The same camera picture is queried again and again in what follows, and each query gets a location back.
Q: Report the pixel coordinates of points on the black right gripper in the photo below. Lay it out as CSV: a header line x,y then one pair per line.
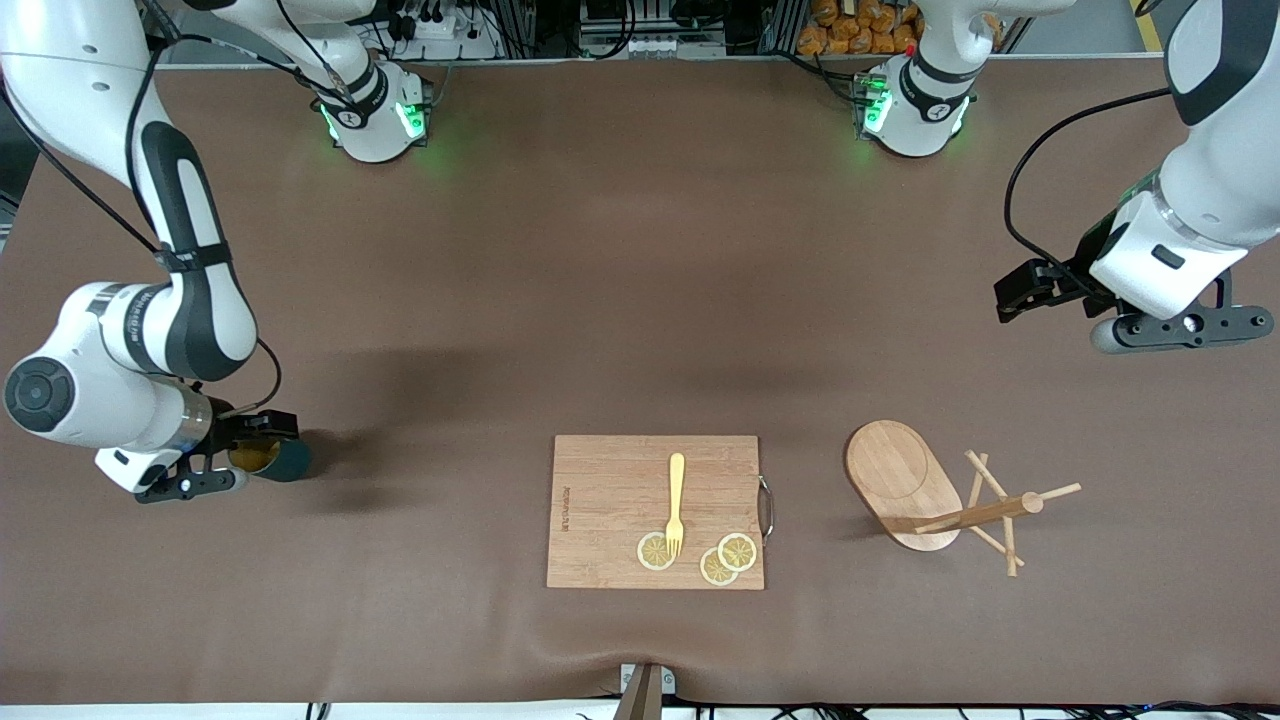
x,y
231,430

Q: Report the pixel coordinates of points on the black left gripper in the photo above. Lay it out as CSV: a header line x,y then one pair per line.
x,y
1078,272

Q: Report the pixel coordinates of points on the dark teal mug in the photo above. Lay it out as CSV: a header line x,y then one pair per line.
x,y
290,462

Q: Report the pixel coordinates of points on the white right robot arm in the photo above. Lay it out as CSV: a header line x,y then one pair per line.
x,y
190,310

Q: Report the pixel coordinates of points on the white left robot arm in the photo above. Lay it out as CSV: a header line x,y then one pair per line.
x,y
1215,180

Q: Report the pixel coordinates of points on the oval wooden rack base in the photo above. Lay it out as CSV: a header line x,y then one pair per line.
x,y
895,470

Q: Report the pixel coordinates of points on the pile of orange bags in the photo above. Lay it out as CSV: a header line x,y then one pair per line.
x,y
860,30

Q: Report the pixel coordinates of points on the wooden cutting board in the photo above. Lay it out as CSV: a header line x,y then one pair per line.
x,y
610,500

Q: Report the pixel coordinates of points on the yellow lemon slice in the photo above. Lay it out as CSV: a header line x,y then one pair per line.
x,y
738,552
650,553
715,570

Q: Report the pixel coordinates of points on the yellow plastic fork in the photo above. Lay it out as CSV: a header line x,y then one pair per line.
x,y
677,480

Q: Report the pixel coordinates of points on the white power strip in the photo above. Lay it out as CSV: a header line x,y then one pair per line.
x,y
450,30

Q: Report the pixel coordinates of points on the wooden rack post with pegs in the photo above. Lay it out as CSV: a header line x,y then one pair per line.
x,y
985,514

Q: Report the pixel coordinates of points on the aluminium profile frame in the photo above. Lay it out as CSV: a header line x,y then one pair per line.
x,y
783,25

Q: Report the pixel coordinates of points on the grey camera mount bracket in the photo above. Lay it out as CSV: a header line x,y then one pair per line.
x,y
645,695

